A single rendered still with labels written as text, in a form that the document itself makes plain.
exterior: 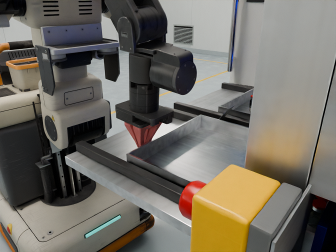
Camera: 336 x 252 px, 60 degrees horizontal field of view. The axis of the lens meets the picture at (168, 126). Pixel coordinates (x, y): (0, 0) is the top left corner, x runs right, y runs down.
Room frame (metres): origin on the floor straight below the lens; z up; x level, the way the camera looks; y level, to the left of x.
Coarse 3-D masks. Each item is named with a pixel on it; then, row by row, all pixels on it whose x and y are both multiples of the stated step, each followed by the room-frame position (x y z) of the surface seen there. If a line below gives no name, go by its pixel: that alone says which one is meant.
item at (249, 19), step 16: (240, 0) 1.35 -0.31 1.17; (256, 0) 1.32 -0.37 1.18; (240, 16) 1.35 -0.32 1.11; (256, 16) 1.32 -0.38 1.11; (240, 32) 1.35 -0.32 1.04; (256, 32) 1.31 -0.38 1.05; (240, 48) 1.34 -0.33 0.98; (256, 48) 1.31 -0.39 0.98; (240, 64) 1.34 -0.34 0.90; (240, 80) 1.34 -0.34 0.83
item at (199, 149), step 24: (192, 120) 0.65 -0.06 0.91; (216, 120) 0.65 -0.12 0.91; (144, 144) 0.52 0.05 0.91; (168, 144) 0.58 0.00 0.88; (192, 144) 0.58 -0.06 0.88; (216, 144) 0.58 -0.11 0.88; (240, 144) 0.58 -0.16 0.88; (144, 168) 0.45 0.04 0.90; (168, 168) 0.48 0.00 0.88; (192, 168) 0.48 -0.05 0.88; (216, 168) 0.48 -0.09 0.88; (312, 240) 0.28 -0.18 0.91
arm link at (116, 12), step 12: (108, 0) 0.52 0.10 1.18; (120, 0) 0.50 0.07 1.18; (132, 0) 0.50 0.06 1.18; (144, 0) 0.54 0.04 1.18; (156, 0) 0.53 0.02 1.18; (120, 12) 0.50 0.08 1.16; (132, 12) 0.49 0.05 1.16; (144, 12) 0.50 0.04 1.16; (156, 12) 0.52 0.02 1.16; (144, 24) 0.49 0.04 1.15; (156, 24) 0.51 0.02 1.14; (144, 36) 0.49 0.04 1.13; (156, 36) 0.52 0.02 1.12
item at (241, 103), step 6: (252, 90) 0.91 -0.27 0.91; (240, 96) 0.84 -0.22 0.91; (246, 96) 0.88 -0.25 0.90; (228, 102) 0.79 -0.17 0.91; (234, 102) 0.82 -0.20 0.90; (240, 102) 0.85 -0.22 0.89; (246, 102) 0.87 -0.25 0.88; (222, 108) 0.74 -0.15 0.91; (234, 108) 0.82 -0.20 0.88; (240, 108) 0.82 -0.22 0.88; (246, 108) 0.82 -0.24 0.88; (228, 114) 0.73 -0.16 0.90; (234, 114) 0.72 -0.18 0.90; (240, 114) 0.71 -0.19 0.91; (246, 114) 0.70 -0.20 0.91
